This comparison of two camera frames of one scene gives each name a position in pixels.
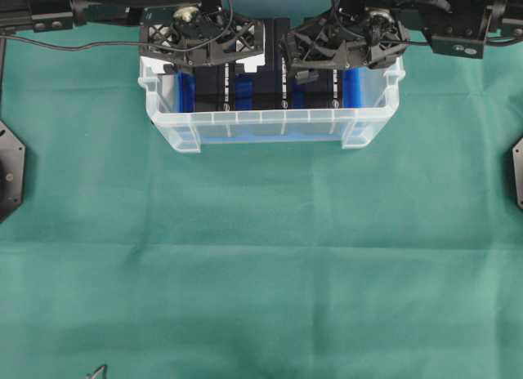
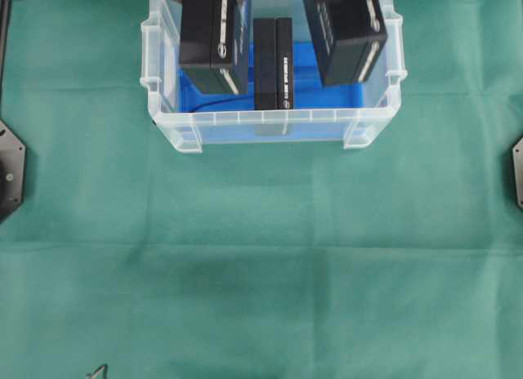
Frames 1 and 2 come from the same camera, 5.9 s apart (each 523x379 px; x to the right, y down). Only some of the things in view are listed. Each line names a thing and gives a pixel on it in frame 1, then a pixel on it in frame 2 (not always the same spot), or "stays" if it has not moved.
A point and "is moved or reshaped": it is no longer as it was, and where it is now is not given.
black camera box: [273, 78] stays
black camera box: [216, 87] is moved or reshaped
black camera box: [325, 94] is moved or reshaped
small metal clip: [98, 372] stays
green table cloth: [400, 260] stays
